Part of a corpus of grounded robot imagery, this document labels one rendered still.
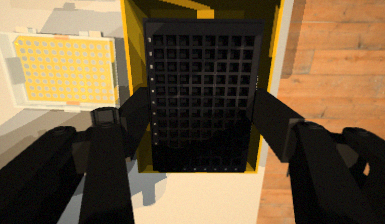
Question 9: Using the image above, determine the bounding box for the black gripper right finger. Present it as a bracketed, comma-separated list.
[252, 88, 385, 224]

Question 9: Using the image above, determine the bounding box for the black well plate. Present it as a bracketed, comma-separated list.
[142, 18, 265, 173]

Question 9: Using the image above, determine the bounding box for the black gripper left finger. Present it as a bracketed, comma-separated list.
[0, 87, 150, 224]

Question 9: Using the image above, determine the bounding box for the yellow open-top bin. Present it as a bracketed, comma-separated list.
[120, 0, 284, 174]

